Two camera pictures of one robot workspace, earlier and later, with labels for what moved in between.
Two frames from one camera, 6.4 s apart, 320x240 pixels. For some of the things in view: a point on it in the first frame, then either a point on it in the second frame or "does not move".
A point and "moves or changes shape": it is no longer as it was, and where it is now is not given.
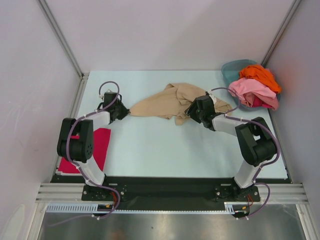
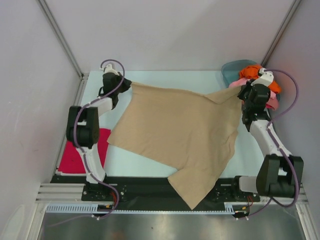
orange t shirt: [263, 75] does not move
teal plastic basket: [231, 70] does not move
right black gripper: [191, 111] -> [241, 94]
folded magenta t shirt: [100, 144] does not move
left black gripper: [125, 112] -> [126, 83]
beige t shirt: [173, 102] moves or changes shape
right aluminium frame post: [280, 32] does not move
